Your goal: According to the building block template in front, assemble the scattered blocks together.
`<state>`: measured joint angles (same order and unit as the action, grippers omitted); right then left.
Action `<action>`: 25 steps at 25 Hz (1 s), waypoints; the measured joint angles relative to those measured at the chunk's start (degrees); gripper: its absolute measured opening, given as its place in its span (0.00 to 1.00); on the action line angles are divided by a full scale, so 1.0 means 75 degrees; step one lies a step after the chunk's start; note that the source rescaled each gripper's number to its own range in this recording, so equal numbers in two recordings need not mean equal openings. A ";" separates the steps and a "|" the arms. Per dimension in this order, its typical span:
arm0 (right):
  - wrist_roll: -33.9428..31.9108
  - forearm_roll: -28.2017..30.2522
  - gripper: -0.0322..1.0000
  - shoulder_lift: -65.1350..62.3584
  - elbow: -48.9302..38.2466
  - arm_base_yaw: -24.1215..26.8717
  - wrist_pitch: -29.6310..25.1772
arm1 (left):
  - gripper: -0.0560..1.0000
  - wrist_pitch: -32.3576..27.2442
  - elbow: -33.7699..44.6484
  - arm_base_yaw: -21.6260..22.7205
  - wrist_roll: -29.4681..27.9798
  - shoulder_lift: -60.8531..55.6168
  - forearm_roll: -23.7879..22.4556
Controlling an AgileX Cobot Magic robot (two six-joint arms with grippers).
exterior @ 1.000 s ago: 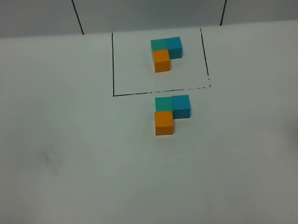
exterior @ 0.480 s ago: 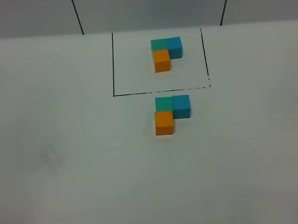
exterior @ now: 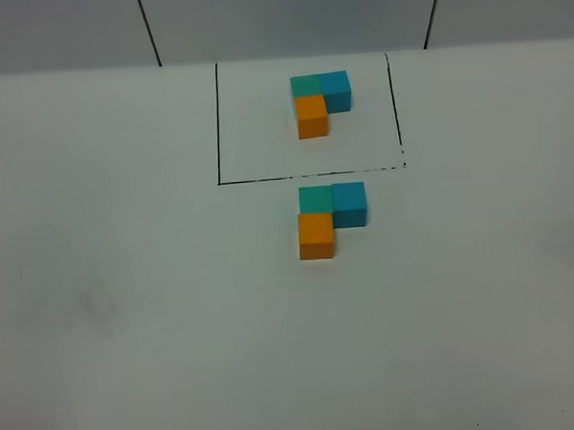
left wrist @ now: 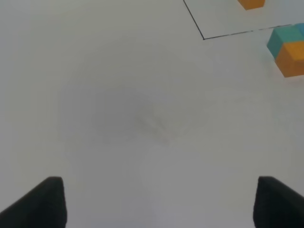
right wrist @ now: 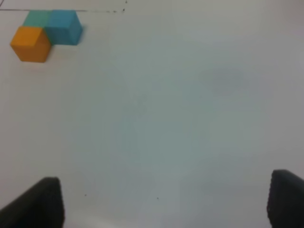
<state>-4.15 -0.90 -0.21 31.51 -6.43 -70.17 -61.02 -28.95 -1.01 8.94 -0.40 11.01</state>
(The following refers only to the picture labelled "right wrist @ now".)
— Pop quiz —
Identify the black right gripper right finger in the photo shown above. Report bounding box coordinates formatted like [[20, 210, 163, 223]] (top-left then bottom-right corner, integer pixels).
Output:
[[266, 170, 304, 228]]

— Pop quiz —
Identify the orange block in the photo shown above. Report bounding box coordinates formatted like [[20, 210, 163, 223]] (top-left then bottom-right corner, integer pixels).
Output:
[[10, 26, 52, 63]]

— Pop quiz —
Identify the blue block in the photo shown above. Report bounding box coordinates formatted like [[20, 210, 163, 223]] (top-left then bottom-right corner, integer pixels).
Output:
[[44, 10, 83, 46]]

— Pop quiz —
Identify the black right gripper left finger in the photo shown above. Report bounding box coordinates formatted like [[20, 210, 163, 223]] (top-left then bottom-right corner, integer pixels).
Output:
[[0, 177, 65, 228]]

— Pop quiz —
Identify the green block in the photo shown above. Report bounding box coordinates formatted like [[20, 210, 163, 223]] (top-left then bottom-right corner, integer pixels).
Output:
[[22, 10, 52, 28]]

